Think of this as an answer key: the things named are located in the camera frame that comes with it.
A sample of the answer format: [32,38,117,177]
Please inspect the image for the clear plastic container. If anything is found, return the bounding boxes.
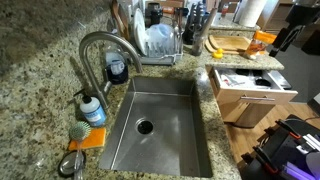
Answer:
[145,23,176,56]

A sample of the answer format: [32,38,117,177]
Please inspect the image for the orange snack pack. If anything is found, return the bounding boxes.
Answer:
[242,29,278,61]

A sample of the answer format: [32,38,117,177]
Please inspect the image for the open wooden drawer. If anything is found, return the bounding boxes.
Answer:
[205,64,299,107]

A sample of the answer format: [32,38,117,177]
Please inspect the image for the orange sponge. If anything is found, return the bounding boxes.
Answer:
[68,127,107,152]

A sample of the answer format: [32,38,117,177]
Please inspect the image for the blue label soap pump bottle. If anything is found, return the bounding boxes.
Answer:
[73,89,108,128]

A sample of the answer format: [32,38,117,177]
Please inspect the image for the small bamboo cutting board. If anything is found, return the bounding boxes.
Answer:
[208,34,253,52]

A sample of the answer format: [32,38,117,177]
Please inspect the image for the grey dish rack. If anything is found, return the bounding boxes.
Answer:
[128,33,185,66]

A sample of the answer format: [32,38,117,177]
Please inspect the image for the dark liquid soap bottle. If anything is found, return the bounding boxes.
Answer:
[104,43,130,85]

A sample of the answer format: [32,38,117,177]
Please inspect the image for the metal drawer handle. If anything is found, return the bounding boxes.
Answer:
[239,95,276,102]

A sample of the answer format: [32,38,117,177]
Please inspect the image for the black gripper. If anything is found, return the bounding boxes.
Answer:
[268,3,320,58]

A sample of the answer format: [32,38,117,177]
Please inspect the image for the white cutlery tray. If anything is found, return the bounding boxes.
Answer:
[214,68,284,91]

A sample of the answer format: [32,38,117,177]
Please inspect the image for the large bamboo cutting board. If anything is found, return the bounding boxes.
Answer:
[204,38,268,56]

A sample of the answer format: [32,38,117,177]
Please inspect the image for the orange black clamp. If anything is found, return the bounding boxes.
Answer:
[276,119,303,141]
[253,145,279,176]

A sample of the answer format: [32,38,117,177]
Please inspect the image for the black travel mug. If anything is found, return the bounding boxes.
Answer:
[145,2,164,28]

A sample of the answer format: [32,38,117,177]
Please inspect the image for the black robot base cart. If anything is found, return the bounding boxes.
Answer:
[241,114,320,180]

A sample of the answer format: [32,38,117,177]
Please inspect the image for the clear drinking glass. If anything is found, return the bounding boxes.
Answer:
[190,35,205,57]

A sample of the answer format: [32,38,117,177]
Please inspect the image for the black round drawer object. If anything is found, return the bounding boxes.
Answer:
[254,77,273,88]

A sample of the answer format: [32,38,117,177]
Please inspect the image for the brushed steel faucet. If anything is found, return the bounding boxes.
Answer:
[78,30,144,111]

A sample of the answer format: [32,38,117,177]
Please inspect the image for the stainless steel sink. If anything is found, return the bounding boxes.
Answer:
[98,76,214,178]

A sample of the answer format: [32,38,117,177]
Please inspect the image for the yellow rubber duck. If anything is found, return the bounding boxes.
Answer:
[212,48,225,60]

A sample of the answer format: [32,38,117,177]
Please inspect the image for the light wood base cabinet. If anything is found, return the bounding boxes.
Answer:
[218,99,277,129]

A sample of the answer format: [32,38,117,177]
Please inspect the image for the black knife block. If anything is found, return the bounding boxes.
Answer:
[182,1,208,46]

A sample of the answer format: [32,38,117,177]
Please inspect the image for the white plate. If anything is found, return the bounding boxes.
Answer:
[133,8,149,56]

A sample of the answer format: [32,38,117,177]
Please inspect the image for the wooden spoon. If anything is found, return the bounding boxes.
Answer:
[111,1,123,34]
[118,6,132,41]

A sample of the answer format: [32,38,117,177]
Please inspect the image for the round dish brush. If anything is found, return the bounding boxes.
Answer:
[68,120,92,180]

